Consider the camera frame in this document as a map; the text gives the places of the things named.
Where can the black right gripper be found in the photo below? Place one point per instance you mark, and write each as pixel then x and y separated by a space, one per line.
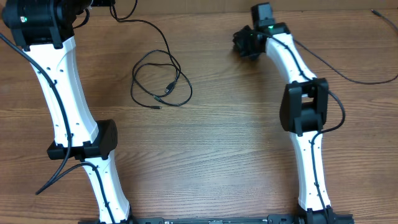
pixel 239 42

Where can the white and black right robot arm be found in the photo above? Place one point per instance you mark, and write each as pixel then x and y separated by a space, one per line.
pixel 303 109

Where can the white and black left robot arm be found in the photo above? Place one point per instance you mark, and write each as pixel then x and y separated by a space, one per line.
pixel 43 33

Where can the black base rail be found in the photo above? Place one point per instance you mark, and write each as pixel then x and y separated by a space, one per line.
pixel 270 219

